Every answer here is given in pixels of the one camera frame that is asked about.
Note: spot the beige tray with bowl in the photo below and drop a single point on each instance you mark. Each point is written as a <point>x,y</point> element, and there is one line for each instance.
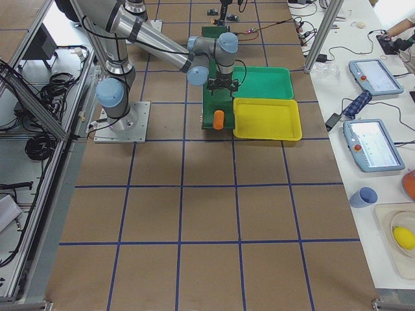
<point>394,220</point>

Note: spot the orange cylinder plain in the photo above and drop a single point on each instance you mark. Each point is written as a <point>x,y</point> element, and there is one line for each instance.
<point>218,119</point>

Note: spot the teach pendant far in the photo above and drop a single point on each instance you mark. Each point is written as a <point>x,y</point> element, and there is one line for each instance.
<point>374,77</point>

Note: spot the aluminium frame post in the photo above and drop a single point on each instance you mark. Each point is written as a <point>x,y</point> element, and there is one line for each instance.
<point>323,30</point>

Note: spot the teach pendant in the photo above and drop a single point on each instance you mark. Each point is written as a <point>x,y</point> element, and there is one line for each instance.
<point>371,146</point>
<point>374,77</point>

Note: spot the blue plastic cup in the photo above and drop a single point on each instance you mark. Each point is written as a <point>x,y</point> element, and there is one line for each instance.
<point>364,197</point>

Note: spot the black power adapter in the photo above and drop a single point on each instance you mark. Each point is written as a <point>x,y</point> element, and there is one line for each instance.
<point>332,121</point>

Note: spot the teach pendant near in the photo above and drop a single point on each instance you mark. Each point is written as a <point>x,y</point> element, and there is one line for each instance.
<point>371,146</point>

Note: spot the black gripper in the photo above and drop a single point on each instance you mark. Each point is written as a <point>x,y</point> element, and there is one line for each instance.
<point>223,78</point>

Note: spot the person hand at table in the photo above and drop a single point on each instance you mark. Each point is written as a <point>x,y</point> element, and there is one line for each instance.
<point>395,30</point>

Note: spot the green plastic tray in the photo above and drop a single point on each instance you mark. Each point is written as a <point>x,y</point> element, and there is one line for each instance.
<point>263,82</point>

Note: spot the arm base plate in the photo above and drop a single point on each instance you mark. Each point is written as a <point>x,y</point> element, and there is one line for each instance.
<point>131,128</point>
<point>156,24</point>

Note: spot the yellow plastic tray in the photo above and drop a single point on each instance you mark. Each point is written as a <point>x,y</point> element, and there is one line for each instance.
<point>264,118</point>

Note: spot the orange object on table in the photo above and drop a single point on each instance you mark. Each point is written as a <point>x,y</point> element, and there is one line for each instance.
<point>408,183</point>

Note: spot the blue checkered folded umbrella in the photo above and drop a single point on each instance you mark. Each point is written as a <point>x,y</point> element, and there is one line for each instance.
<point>357,105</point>

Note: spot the yellow lemon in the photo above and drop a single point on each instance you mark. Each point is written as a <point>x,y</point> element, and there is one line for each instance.
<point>404,237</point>

